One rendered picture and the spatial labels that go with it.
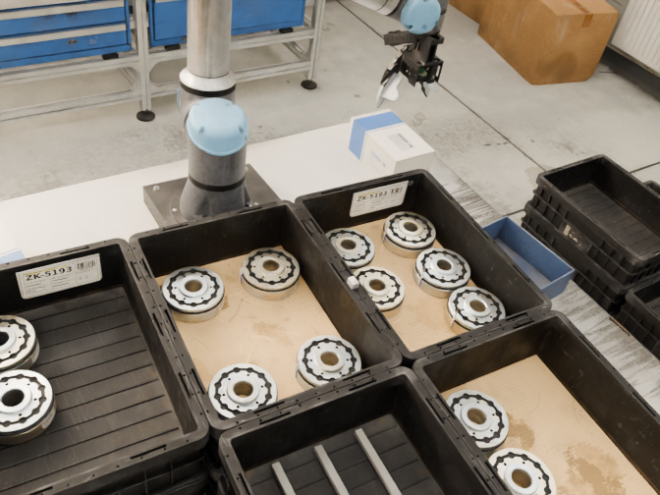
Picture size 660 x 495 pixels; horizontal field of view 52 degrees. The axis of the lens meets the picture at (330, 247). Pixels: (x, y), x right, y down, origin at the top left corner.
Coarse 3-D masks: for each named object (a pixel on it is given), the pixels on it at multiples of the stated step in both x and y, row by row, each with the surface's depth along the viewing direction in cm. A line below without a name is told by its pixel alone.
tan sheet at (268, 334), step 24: (216, 264) 123; (240, 264) 124; (240, 288) 119; (240, 312) 115; (264, 312) 116; (288, 312) 117; (312, 312) 118; (192, 336) 110; (216, 336) 111; (240, 336) 112; (264, 336) 112; (288, 336) 113; (312, 336) 114; (336, 336) 114; (192, 360) 107; (216, 360) 108; (240, 360) 108; (264, 360) 109; (288, 360) 109; (288, 384) 106
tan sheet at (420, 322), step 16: (368, 224) 137; (384, 256) 130; (400, 256) 131; (400, 272) 128; (416, 288) 125; (416, 304) 122; (432, 304) 123; (400, 320) 119; (416, 320) 119; (432, 320) 120; (400, 336) 116; (416, 336) 117; (432, 336) 117; (448, 336) 118
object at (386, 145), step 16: (384, 112) 176; (352, 128) 173; (368, 128) 170; (384, 128) 171; (400, 128) 172; (352, 144) 176; (368, 144) 169; (384, 144) 165; (400, 144) 166; (416, 144) 167; (368, 160) 171; (384, 160) 165; (400, 160) 161; (416, 160) 165; (384, 176) 167
